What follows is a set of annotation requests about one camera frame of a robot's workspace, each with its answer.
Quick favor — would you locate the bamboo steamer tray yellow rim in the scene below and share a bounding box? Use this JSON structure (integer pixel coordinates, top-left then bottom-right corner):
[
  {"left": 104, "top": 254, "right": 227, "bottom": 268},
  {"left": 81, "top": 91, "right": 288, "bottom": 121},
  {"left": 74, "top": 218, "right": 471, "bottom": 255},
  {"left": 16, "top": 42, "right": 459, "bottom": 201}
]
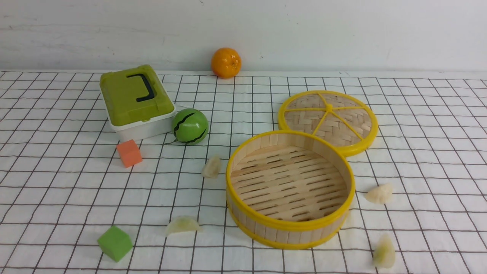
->
[{"left": 226, "top": 131, "right": 355, "bottom": 250}]

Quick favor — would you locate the green toy watermelon ball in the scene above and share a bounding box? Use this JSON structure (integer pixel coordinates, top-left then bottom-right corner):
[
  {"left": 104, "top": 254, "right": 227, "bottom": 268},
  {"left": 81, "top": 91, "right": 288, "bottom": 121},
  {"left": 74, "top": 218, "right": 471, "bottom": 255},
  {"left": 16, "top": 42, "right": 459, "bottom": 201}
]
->
[{"left": 172, "top": 108, "right": 209, "bottom": 145}]

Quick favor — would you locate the green foam cube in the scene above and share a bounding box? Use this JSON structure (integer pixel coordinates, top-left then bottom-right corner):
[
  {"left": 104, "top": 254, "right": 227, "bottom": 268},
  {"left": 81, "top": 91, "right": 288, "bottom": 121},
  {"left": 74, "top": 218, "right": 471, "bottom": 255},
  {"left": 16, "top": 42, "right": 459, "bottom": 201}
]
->
[{"left": 97, "top": 225, "right": 134, "bottom": 262}]

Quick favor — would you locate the orange toy fruit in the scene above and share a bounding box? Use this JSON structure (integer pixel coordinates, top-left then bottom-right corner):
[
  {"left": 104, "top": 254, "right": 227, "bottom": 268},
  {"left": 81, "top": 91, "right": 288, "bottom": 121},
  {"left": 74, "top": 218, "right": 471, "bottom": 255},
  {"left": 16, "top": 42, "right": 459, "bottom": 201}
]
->
[{"left": 211, "top": 48, "right": 242, "bottom": 79}]

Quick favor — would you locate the green lidded white box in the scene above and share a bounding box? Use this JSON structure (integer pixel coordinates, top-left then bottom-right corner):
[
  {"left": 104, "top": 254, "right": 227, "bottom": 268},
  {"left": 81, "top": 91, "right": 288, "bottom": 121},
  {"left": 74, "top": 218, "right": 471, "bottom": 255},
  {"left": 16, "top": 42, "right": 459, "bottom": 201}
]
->
[{"left": 99, "top": 64, "right": 177, "bottom": 142}]

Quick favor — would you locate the white dumpling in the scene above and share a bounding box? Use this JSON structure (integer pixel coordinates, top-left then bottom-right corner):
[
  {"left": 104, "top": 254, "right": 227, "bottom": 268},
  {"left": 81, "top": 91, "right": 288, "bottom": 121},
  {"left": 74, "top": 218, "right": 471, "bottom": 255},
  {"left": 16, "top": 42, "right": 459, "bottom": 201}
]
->
[
  {"left": 365, "top": 183, "right": 393, "bottom": 204},
  {"left": 201, "top": 155, "right": 221, "bottom": 179}
]

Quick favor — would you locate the bamboo steamer lid yellow rim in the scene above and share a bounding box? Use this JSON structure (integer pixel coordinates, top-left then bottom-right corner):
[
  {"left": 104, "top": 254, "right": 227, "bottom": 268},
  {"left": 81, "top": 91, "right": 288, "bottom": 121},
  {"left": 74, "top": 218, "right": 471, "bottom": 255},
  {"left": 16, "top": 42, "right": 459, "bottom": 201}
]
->
[{"left": 278, "top": 90, "right": 379, "bottom": 157}]

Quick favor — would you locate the checked white tablecloth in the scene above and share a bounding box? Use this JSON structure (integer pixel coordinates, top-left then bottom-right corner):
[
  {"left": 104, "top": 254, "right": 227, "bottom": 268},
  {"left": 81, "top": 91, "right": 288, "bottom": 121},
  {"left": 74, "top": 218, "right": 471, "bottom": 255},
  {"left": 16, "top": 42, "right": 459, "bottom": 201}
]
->
[{"left": 0, "top": 70, "right": 486, "bottom": 274}]

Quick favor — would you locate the orange foam cube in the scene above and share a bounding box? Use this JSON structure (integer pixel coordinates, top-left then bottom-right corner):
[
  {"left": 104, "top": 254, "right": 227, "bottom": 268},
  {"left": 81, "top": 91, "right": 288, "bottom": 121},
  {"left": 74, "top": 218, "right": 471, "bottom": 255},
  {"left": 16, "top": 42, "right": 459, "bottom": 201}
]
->
[{"left": 116, "top": 139, "right": 143, "bottom": 168}]

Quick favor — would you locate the pale green dumpling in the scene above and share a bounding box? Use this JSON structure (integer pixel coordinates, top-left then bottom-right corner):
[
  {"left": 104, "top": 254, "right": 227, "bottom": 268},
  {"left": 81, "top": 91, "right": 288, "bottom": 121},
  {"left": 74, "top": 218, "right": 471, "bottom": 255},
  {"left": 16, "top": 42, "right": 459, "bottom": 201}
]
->
[
  {"left": 165, "top": 216, "right": 201, "bottom": 236},
  {"left": 373, "top": 234, "right": 396, "bottom": 269}
]

